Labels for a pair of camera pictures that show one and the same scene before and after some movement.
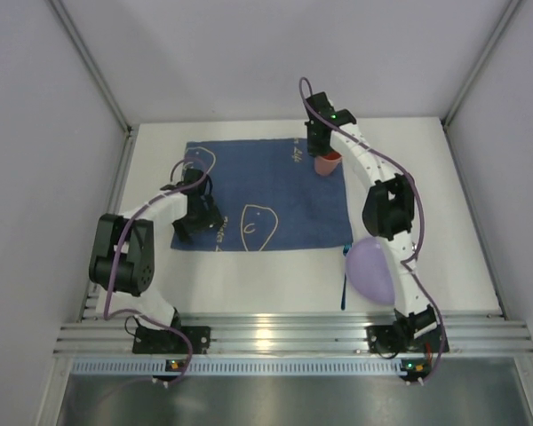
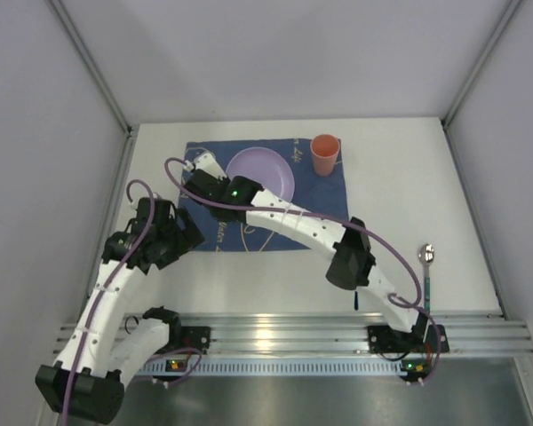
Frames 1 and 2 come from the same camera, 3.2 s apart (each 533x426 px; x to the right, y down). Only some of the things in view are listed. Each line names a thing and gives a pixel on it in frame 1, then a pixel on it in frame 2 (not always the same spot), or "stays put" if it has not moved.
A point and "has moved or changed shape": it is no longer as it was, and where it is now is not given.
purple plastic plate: [369, 267] has moved or changed shape
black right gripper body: [318, 147] -> [202, 185]
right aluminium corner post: [450, 110] stays put
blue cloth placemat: [270, 195] stays put
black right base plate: [394, 339] stays put
